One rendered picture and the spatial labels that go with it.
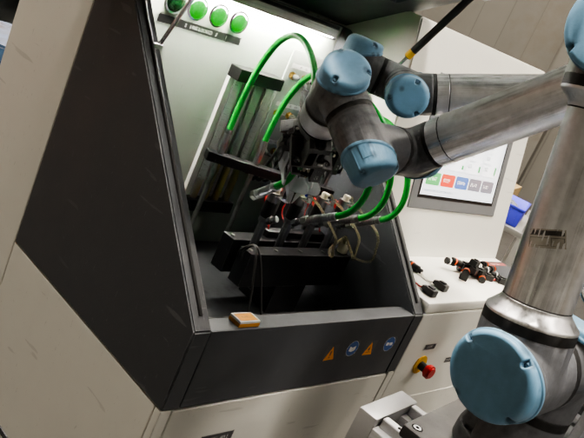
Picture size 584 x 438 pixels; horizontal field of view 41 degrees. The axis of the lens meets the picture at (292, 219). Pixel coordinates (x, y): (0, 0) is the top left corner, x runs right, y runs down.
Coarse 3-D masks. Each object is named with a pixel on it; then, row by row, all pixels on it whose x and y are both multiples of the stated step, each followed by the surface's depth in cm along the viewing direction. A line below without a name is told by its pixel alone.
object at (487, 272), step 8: (448, 264) 207; (456, 264) 208; (464, 264) 209; (472, 264) 209; (480, 264) 215; (488, 264) 218; (464, 272) 203; (472, 272) 208; (480, 272) 211; (488, 272) 216; (496, 272) 220; (464, 280) 205; (480, 280) 210; (488, 280) 215; (496, 280) 217; (504, 280) 217
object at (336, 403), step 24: (336, 384) 167; (360, 384) 175; (192, 408) 137; (216, 408) 141; (240, 408) 147; (264, 408) 152; (288, 408) 159; (312, 408) 165; (336, 408) 173; (168, 432) 135; (192, 432) 140; (216, 432) 145; (240, 432) 151; (264, 432) 157; (288, 432) 163; (312, 432) 171; (336, 432) 179
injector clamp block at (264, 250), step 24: (240, 240) 166; (264, 240) 171; (288, 240) 178; (312, 240) 185; (216, 264) 167; (240, 264) 162; (264, 264) 165; (288, 264) 170; (312, 264) 177; (336, 264) 183; (240, 288) 179; (264, 288) 174; (288, 288) 175; (264, 312) 174
